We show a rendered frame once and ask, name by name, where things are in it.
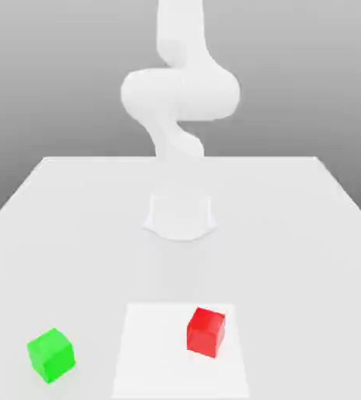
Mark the small red cube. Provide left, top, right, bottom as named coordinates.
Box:
left=186, top=306, right=227, bottom=359

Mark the small green cube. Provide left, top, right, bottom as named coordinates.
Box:
left=27, top=327, right=77, bottom=384

